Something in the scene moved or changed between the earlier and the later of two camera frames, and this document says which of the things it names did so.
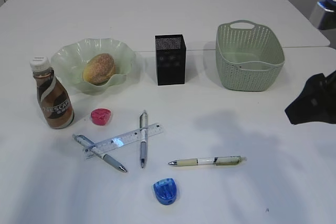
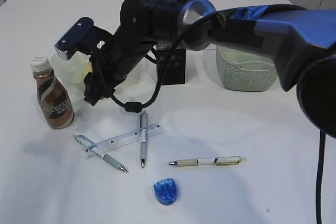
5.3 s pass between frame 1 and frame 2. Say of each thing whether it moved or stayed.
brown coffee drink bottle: stayed
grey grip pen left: stayed
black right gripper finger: moved
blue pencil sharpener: stayed
